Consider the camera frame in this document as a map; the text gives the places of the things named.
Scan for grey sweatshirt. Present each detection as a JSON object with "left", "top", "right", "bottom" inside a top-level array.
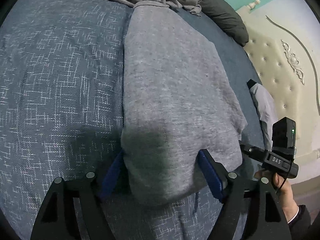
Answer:
[{"left": 121, "top": 1, "right": 247, "bottom": 206}]

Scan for black sleeve forearm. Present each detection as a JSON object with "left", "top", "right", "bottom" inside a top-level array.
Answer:
[{"left": 289, "top": 205, "right": 311, "bottom": 240}]

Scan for person's right hand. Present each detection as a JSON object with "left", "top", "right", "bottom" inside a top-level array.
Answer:
[{"left": 254, "top": 170, "right": 299, "bottom": 223}]

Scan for light grey pillow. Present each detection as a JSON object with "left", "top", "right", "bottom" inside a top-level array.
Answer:
[{"left": 247, "top": 79, "right": 278, "bottom": 151}]

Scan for cream tufted headboard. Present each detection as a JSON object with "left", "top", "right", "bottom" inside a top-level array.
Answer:
[{"left": 237, "top": 2, "right": 319, "bottom": 184}]

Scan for blue patterned bed cover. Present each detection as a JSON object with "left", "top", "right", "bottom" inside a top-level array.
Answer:
[{"left": 1, "top": 0, "right": 264, "bottom": 239}]

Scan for dark grey duvet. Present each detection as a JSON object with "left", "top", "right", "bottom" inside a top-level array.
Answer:
[{"left": 200, "top": 0, "right": 249, "bottom": 47}]

